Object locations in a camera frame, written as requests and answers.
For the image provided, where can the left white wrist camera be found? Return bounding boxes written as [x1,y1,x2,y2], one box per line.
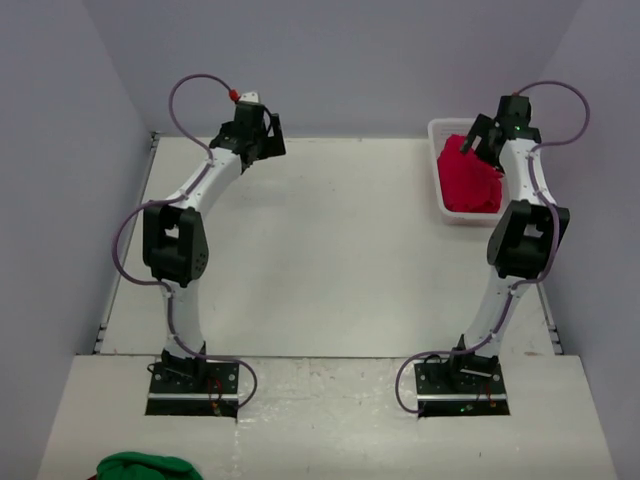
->
[239,91,261,104]

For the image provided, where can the red t shirt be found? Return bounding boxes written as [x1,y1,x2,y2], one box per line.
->
[437,135,502,214]

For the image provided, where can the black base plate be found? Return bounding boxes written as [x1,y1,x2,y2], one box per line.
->
[147,362,239,401]
[414,361,507,402]

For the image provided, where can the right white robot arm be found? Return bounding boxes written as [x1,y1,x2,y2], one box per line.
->
[446,94,570,394]

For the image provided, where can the white plastic basket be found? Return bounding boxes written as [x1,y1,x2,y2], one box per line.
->
[428,118,509,227]

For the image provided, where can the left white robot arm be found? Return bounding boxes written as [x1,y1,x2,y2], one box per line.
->
[142,92,286,393]

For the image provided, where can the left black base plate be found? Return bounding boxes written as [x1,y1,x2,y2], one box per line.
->
[147,362,239,401]

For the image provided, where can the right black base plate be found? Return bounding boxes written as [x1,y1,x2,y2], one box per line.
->
[414,361,507,402]

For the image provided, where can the green t shirt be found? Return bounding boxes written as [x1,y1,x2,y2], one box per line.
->
[92,450,204,480]

